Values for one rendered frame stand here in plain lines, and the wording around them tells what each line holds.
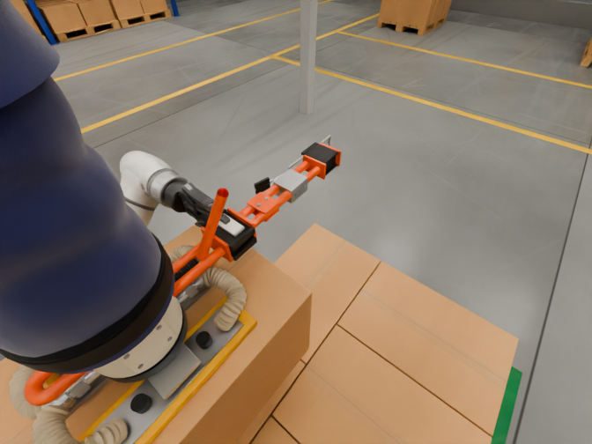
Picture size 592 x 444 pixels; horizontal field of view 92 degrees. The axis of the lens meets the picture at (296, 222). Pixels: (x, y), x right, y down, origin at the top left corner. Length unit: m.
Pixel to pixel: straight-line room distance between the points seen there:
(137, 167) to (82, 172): 0.49
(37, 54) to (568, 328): 2.47
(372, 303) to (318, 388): 0.41
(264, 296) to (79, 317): 0.40
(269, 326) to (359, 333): 0.64
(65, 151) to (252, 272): 0.51
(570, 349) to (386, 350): 1.34
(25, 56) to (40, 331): 0.26
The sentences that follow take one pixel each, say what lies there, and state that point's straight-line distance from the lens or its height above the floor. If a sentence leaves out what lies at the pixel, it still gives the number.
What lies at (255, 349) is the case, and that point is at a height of 1.07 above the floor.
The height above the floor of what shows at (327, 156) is 1.23.
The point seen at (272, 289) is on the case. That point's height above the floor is 1.07.
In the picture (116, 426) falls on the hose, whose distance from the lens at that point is 0.65.
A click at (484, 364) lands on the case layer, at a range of 1.38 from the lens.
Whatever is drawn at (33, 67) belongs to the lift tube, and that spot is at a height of 1.61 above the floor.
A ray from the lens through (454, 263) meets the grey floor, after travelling 2.32.
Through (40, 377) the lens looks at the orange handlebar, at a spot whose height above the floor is 1.20.
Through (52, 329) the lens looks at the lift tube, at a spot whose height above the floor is 1.39.
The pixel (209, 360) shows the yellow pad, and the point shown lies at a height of 1.09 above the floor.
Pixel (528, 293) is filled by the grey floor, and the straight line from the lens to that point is 2.43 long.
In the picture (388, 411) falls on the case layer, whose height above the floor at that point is 0.54.
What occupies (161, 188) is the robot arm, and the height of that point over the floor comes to 1.23.
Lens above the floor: 1.69
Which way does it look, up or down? 48 degrees down
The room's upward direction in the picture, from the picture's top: straight up
